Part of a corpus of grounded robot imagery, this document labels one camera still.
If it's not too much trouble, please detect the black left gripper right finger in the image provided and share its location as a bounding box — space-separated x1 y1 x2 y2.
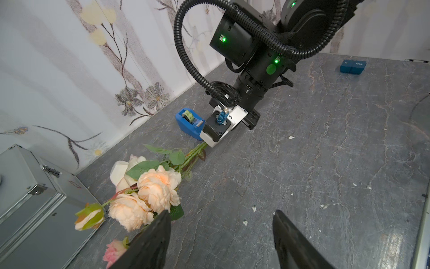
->
272 210 334 269

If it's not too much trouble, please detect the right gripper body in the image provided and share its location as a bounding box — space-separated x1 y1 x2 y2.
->
209 98 260 130

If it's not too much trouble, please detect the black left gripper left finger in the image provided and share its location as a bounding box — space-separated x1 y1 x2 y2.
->
111 210 171 269

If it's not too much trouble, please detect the artificial flower bouquet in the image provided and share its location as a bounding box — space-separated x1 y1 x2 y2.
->
75 142 208 269

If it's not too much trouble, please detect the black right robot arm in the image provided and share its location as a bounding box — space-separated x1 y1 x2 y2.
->
173 1 358 129

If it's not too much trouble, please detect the small blue box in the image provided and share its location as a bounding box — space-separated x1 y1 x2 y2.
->
340 59 367 75

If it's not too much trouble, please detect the silver aluminium case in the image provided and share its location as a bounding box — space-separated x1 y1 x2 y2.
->
1 145 97 269

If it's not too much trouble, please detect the right wrist camera white housing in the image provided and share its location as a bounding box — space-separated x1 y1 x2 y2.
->
199 105 248 148

